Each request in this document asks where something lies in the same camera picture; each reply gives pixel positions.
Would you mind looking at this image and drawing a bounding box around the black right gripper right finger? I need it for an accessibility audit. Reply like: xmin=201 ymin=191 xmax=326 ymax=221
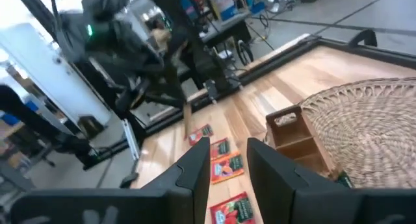
xmin=246 ymin=137 xmax=416 ymax=224

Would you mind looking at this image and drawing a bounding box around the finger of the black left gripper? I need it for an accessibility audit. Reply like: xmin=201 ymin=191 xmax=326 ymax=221
xmin=144 ymin=99 xmax=189 ymax=110
xmin=152 ymin=87 xmax=189 ymax=104

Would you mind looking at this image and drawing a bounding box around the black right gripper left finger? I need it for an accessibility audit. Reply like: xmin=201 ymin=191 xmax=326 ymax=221
xmin=9 ymin=136 xmax=211 ymax=224

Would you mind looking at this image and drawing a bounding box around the red strawberry tea packet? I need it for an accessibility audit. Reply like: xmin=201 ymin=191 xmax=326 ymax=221
xmin=187 ymin=123 xmax=215 ymax=147
xmin=210 ymin=137 xmax=232 ymax=161
xmin=209 ymin=191 xmax=257 ymax=224

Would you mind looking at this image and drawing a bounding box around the orange peach tea packet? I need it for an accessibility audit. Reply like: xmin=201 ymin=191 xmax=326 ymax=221
xmin=210 ymin=151 xmax=245 ymax=185

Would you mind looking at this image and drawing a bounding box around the wooden compartment tea box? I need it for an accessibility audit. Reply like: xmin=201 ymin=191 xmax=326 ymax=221
xmin=265 ymin=104 xmax=343 ymax=182

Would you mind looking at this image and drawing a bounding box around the person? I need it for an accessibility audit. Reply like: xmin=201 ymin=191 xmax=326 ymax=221
xmin=149 ymin=18 xmax=172 ymax=55

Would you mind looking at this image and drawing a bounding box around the round woven straw placemat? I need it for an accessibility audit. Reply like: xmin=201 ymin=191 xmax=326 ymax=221
xmin=274 ymin=77 xmax=416 ymax=190

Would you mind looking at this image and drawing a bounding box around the black equipment desk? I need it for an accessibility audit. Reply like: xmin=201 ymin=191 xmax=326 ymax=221
xmin=198 ymin=12 xmax=254 ymax=66

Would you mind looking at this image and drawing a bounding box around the white partition panel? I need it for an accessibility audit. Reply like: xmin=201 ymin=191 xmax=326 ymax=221
xmin=0 ymin=22 xmax=111 ymax=127

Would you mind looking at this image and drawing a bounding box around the black office chair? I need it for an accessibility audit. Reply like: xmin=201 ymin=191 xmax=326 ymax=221
xmin=0 ymin=84 xmax=98 ymax=171

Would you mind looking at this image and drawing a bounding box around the blue white box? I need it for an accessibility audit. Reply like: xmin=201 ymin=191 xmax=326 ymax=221
xmin=207 ymin=0 xmax=240 ymax=22

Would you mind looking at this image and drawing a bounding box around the grey floor fan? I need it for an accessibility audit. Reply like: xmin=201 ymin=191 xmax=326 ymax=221
xmin=263 ymin=0 xmax=289 ymax=14

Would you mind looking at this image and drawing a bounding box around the black metal table frame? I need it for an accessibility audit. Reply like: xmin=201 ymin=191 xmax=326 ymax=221
xmin=142 ymin=34 xmax=416 ymax=136

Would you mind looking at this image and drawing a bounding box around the black arched frame handle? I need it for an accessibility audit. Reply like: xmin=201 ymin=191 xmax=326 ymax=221
xmin=348 ymin=28 xmax=378 ymax=49

